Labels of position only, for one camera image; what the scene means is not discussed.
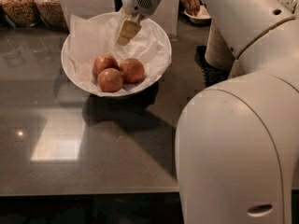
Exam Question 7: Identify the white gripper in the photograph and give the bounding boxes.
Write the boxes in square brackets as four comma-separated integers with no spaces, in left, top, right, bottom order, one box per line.
[117,0,161,46]

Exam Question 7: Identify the red apple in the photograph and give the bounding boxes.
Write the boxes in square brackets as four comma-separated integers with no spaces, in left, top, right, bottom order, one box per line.
[97,68,123,92]
[120,58,145,83]
[93,54,119,77]

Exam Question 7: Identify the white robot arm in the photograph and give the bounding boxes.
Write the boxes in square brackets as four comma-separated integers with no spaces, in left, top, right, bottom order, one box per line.
[175,0,299,224]

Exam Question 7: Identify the large white bowl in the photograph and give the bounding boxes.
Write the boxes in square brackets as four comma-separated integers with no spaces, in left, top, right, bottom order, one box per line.
[60,11,173,99]

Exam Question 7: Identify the red apple front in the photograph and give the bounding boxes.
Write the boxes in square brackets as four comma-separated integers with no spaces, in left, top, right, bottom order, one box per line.
[97,68,123,92]

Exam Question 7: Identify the small white bowl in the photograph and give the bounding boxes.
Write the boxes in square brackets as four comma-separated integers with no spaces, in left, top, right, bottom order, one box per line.
[184,6,211,25]

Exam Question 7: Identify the white paper liner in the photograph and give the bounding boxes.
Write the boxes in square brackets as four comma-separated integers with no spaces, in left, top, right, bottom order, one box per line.
[67,11,173,97]

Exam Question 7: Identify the left clear sign holder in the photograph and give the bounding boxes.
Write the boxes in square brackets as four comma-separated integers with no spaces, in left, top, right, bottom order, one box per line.
[60,0,115,27]

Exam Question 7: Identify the right cereal glass jar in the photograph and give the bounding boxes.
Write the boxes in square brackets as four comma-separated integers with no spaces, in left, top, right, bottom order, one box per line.
[34,0,66,27]

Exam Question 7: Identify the cereal glass jar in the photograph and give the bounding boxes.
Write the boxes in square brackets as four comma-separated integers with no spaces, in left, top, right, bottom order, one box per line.
[0,0,40,27]
[34,0,66,27]

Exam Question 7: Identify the back stack paper bowls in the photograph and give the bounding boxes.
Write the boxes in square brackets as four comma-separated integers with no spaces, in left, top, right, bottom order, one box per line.
[205,21,235,72]

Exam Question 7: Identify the stack paper bowls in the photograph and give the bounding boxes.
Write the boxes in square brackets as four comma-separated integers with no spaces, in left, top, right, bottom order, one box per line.
[229,60,245,78]
[205,21,235,72]

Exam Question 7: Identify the black mesh mat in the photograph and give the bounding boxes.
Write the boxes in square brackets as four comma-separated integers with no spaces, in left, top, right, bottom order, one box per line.
[194,46,229,87]

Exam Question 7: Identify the left cereal glass jar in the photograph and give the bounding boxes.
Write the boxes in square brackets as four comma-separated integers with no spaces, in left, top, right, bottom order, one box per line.
[0,0,40,27]

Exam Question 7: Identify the front stack paper bowls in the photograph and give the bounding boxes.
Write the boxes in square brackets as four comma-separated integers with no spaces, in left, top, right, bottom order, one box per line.
[229,60,245,78]

